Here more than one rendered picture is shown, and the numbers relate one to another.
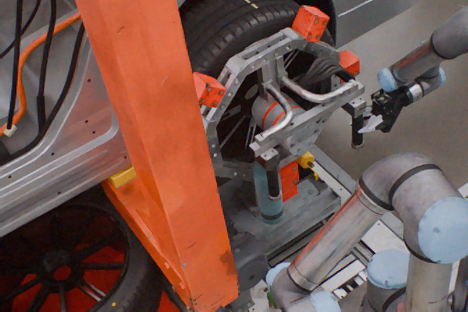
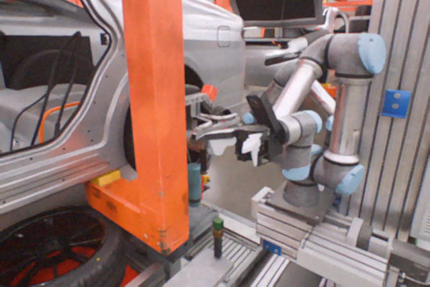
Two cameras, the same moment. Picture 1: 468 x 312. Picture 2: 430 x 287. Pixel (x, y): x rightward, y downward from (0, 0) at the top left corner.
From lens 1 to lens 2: 1.16 m
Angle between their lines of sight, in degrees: 35
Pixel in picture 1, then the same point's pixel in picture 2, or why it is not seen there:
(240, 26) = not seen: hidden behind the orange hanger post
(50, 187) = (58, 173)
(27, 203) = (39, 183)
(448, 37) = (283, 72)
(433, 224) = (367, 38)
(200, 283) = (169, 215)
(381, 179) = (316, 46)
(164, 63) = (171, 12)
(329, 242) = (289, 95)
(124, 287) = (105, 248)
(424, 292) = (352, 119)
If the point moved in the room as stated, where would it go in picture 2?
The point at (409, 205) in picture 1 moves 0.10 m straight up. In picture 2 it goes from (344, 42) to (349, 7)
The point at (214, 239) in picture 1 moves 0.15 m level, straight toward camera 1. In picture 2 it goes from (181, 177) to (197, 193)
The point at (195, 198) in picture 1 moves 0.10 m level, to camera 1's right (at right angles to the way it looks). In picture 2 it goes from (175, 133) to (197, 130)
